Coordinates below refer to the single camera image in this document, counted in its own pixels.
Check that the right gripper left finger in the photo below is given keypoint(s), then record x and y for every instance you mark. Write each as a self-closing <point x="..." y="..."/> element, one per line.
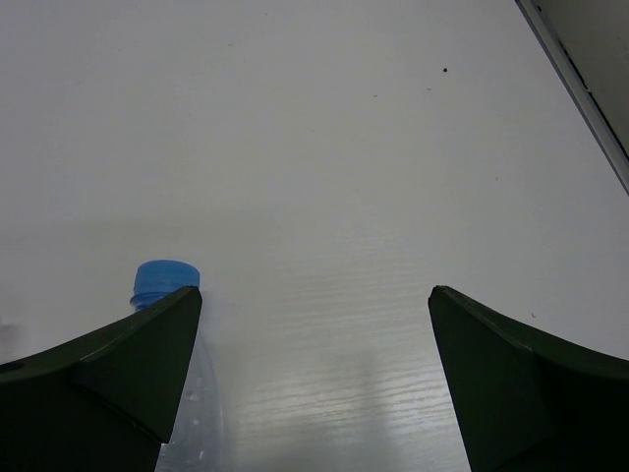
<point x="105" y="401"/>

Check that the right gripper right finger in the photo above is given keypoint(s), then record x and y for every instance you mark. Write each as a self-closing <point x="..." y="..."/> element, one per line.
<point x="526" y="400"/>

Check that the right aluminium frame rail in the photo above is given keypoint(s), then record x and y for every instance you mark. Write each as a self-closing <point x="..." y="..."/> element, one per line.
<point x="578" y="89"/>

